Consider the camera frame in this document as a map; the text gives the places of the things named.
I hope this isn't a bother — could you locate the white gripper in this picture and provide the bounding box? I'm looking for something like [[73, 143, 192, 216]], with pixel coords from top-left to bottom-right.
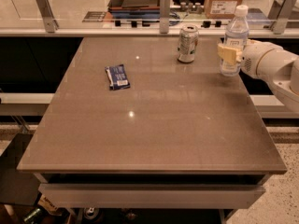
[[218, 39, 282, 79]]

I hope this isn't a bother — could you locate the blue plastic water bottle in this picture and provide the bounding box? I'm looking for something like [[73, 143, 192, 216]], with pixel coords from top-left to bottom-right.
[[220, 5, 249, 77]]

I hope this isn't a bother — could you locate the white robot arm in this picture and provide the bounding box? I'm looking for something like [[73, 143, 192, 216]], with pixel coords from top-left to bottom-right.
[[218, 40, 299, 113]]

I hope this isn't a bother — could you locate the green 7up can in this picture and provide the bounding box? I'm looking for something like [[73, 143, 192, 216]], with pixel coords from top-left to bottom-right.
[[178, 24, 198, 63]]

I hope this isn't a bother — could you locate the green bottle under table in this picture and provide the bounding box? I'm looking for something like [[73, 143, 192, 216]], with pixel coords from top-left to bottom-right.
[[22, 207, 44, 224]]

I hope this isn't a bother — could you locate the cardboard box with label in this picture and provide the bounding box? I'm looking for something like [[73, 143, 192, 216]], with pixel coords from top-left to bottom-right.
[[204, 0, 243, 19]]

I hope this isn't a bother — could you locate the blue snack packet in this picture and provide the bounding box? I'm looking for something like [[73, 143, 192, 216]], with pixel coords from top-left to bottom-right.
[[105, 64, 130, 91]]

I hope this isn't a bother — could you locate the grey table drawer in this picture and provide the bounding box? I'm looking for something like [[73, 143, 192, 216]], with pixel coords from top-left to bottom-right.
[[39, 184, 265, 209]]

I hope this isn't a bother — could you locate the right metal glass bracket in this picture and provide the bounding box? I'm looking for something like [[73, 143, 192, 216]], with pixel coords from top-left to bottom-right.
[[271, 0, 297, 35]]

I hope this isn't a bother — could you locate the metal glass bracket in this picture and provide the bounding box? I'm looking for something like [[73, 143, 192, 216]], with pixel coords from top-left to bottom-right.
[[271, 0, 297, 35], [159, 0, 170, 34], [36, 0, 59, 33]]

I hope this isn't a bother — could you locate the middle metal glass bracket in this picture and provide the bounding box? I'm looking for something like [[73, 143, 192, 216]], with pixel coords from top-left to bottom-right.
[[159, 0, 170, 34]]

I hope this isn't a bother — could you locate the left metal glass bracket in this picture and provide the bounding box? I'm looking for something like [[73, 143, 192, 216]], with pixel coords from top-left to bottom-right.
[[36, 0, 59, 33]]

